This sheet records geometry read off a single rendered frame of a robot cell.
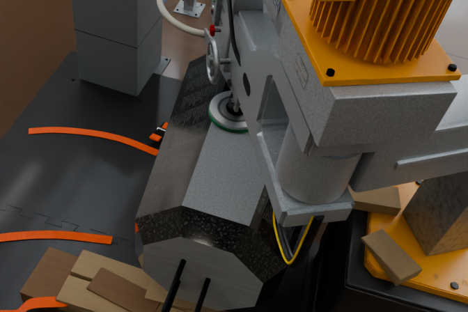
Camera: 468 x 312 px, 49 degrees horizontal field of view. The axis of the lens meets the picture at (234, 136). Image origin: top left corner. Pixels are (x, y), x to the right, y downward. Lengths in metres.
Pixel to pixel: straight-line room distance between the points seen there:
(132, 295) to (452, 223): 1.28
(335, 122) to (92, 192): 2.05
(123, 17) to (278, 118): 1.71
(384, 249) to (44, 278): 1.45
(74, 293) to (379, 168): 1.45
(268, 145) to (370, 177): 0.29
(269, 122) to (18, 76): 2.37
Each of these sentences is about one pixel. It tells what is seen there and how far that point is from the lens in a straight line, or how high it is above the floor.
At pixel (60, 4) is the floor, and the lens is 4.18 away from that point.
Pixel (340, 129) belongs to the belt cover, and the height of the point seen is 1.64.
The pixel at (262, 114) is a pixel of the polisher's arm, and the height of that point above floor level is 1.32.
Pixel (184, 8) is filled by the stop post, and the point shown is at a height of 0.02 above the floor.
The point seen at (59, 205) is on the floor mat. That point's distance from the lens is 2.83.
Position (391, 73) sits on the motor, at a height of 1.74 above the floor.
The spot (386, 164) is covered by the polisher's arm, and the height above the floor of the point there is 1.40.
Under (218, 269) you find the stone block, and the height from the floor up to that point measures 0.66.
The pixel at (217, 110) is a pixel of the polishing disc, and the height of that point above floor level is 0.88.
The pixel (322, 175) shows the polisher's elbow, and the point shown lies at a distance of 1.23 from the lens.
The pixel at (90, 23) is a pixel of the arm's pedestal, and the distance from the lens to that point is 3.15.
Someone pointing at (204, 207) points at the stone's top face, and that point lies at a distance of 1.79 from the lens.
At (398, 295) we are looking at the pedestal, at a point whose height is 0.74.
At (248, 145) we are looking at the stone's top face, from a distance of 1.99.
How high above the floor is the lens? 2.31
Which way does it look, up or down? 47 degrees down
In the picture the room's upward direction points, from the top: 11 degrees clockwise
